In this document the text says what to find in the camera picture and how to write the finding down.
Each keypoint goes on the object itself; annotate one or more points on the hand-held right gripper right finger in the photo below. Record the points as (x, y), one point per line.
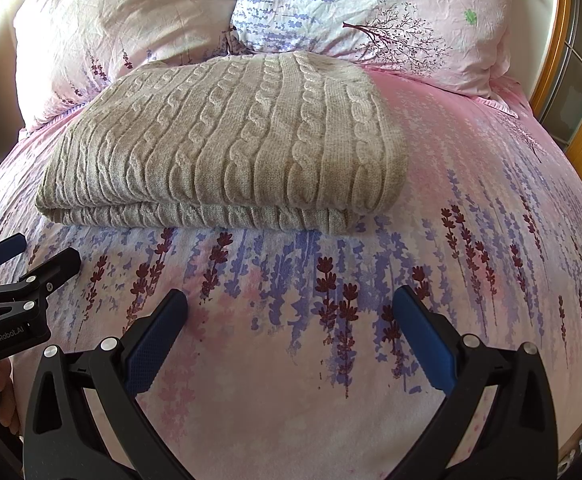
(423, 345)

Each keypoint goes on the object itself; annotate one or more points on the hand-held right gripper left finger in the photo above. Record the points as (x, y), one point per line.
(146, 355)

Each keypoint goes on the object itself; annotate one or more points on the person's left hand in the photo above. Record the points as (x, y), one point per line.
(6, 390)

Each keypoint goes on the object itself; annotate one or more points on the pink floral bed sheet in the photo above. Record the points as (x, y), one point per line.
(471, 210)

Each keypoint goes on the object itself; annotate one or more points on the pink floral pillow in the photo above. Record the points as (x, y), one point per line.
(131, 15)

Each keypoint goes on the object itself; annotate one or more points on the floral pillow with tree print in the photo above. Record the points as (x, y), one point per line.
(381, 15)

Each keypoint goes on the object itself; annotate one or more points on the wooden frame with glass panels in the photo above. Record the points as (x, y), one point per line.
(553, 45)

